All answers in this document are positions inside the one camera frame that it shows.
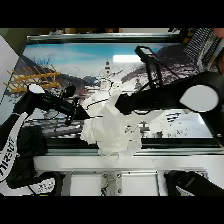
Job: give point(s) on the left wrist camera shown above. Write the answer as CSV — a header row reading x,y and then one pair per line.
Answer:
x,y
70,91

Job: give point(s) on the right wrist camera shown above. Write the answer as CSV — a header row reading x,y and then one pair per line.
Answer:
x,y
150,65

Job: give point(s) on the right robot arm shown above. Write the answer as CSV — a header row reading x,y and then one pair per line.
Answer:
x,y
200,96

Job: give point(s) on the white garment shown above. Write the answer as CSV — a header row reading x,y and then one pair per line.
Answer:
x,y
113,130

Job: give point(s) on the checked shirt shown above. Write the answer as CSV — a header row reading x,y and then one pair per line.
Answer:
x,y
200,46

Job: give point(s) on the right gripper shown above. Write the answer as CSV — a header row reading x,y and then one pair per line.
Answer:
x,y
126,103

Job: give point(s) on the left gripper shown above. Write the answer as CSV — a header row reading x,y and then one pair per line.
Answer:
x,y
77,111

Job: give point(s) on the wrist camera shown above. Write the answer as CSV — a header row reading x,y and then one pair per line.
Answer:
x,y
70,91
150,65

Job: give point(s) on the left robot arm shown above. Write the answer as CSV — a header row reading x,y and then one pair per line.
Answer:
x,y
20,133

